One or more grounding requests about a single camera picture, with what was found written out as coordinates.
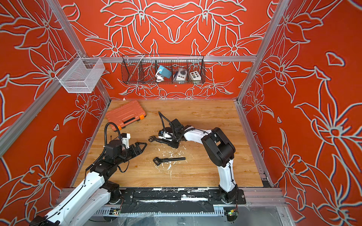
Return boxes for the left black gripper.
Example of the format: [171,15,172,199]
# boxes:
[114,142,147,166]

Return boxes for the black round stand base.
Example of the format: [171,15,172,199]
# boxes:
[161,134,179,148]

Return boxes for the black mic clip pole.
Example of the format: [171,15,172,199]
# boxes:
[148,136,163,143]
[153,157,186,166]

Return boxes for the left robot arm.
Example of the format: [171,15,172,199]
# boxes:
[30,122,147,226]

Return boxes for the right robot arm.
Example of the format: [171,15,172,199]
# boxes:
[149,119,238,203]

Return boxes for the orange plastic tool case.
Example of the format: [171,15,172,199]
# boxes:
[106,100,147,131]

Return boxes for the white device black knobs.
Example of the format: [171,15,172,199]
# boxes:
[173,68,188,82]

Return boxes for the teal box in basket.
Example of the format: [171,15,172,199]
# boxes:
[156,66,172,78]

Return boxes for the white button box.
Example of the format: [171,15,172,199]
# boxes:
[189,71,202,82]

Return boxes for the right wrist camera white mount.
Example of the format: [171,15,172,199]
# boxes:
[158,130,173,140]

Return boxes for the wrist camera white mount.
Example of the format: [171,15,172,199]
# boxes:
[121,133,131,149]
[158,130,173,140]

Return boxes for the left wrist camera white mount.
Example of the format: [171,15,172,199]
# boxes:
[121,133,131,149]

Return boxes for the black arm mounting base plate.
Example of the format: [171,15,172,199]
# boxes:
[95,187,247,214]

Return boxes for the black wire wall basket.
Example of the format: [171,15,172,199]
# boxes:
[121,54,206,85]

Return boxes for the clear plastic wall bin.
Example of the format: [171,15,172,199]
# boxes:
[55,58,105,94]

